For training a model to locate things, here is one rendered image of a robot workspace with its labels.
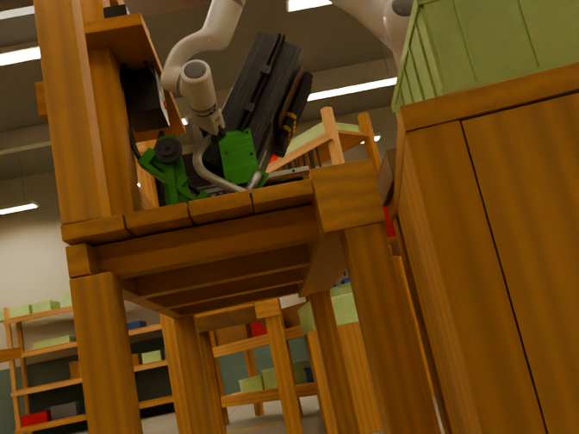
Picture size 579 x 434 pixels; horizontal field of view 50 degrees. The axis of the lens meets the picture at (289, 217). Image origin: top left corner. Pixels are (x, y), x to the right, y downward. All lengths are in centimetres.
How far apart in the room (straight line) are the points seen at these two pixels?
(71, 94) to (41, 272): 1048
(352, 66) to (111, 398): 889
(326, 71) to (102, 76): 808
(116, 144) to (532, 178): 132
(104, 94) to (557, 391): 151
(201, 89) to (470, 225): 115
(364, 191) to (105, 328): 63
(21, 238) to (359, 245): 1103
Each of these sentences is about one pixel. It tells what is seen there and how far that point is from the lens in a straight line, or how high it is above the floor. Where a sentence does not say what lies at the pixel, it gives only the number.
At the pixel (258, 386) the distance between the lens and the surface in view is 581.
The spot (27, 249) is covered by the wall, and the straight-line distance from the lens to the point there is 1212.
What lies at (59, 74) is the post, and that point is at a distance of 156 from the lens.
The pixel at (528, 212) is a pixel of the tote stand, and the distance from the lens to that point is 81.
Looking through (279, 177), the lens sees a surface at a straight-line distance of 217.
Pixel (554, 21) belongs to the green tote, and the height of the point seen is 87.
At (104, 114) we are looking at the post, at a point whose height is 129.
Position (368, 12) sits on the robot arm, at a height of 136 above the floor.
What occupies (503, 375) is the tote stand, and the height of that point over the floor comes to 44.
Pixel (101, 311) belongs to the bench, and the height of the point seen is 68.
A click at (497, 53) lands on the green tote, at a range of 93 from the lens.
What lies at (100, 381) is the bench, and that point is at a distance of 139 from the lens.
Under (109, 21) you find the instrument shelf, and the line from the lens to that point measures 194.
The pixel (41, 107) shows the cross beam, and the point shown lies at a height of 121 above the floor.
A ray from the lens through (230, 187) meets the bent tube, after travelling 193.
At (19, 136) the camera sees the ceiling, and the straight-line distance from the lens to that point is 1034.
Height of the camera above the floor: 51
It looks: 12 degrees up
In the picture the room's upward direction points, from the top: 12 degrees counter-clockwise
